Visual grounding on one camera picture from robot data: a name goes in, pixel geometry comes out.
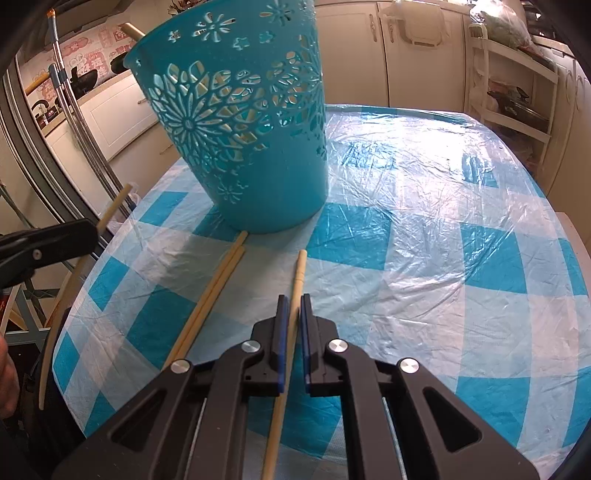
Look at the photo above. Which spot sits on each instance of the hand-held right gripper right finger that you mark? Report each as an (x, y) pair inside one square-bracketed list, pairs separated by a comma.
[(305, 341)]

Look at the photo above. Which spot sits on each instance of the white shelf rack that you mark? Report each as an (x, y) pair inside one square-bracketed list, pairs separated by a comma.
[(478, 74)]

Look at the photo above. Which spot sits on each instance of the teal perforated plastic basket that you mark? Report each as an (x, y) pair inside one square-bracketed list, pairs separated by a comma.
[(268, 184)]

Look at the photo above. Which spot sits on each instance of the cream kitchen cabinet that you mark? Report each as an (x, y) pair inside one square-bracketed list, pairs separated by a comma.
[(351, 55)]

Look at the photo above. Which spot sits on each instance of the cream drawer cabinet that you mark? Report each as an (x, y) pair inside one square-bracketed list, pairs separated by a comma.
[(120, 115)]

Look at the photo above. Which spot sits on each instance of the blue checkered plastic tablecloth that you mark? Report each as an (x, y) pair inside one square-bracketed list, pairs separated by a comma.
[(438, 230)]

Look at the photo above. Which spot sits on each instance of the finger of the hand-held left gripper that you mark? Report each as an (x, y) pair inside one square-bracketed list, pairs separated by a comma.
[(55, 244)]

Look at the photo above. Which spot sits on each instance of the pink printed backsplash sticker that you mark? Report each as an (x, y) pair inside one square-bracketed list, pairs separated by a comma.
[(92, 55)]

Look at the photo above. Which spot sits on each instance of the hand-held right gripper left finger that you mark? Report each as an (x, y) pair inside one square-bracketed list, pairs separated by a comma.
[(281, 341)]

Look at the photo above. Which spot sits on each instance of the black frying pan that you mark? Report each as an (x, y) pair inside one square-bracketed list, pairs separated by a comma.
[(85, 81)]

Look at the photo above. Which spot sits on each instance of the person's left hand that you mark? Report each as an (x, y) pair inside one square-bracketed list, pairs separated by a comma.
[(8, 383)]

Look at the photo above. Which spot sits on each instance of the dark cooking pot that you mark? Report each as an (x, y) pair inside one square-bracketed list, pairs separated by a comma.
[(521, 110)]

